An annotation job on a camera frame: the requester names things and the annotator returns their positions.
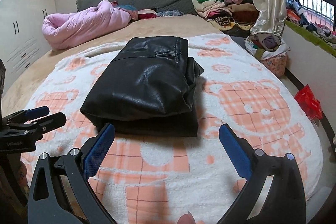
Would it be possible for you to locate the white orange plaid fleece blanket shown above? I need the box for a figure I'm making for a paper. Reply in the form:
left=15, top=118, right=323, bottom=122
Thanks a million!
left=21, top=33, right=323, bottom=224

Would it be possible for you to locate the teal cloth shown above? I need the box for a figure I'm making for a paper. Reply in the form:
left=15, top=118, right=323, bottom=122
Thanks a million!
left=117, top=4, right=138, bottom=17

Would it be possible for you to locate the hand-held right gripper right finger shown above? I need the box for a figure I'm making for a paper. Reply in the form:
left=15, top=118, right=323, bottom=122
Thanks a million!
left=218, top=123, right=307, bottom=224

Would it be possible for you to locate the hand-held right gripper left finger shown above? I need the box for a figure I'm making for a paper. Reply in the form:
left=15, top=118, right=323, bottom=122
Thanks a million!
left=28, top=123, right=117, bottom=224

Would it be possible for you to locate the pile of folded clothes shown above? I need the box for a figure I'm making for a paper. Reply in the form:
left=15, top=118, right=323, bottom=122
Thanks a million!
left=192, top=0, right=259, bottom=38

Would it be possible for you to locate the pink floral basket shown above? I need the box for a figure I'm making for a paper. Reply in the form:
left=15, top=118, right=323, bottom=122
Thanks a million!
left=259, top=53, right=288, bottom=78

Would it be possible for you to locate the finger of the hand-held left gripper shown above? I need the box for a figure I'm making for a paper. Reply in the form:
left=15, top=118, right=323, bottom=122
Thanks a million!
left=25, top=112, right=67, bottom=136
left=1, top=105, right=50, bottom=126

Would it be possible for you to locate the red cloth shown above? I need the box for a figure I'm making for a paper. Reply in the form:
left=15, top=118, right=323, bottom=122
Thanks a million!
left=137, top=9, right=158, bottom=20

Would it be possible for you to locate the white wardrobe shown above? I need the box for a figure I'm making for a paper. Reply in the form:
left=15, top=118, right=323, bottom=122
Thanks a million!
left=0, top=0, right=57, bottom=88

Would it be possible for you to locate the person's right hand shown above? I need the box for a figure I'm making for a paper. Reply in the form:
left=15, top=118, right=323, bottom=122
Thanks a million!
left=177, top=211, right=196, bottom=224

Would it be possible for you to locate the red plastic bag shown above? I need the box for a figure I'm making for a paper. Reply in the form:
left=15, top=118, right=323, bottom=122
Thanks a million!
left=294, top=84, right=323, bottom=119

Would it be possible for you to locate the black leather jacket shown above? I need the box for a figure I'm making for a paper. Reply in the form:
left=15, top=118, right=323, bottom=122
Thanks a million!
left=80, top=35, right=205, bottom=138

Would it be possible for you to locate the blue floral cloth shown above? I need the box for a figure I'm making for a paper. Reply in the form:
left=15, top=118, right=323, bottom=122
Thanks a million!
left=157, top=10, right=185, bottom=17

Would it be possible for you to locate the green sill cover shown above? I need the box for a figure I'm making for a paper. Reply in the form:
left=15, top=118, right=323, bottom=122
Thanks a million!
left=285, top=20, right=336, bottom=50

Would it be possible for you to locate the heap of clothes on sill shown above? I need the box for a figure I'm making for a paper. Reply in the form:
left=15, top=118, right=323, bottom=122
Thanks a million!
left=286, top=0, right=336, bottom=43

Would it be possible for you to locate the pink duvet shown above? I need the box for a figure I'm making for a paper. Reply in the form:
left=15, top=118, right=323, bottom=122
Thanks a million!
left=42, top=0, right=132, bottom=50

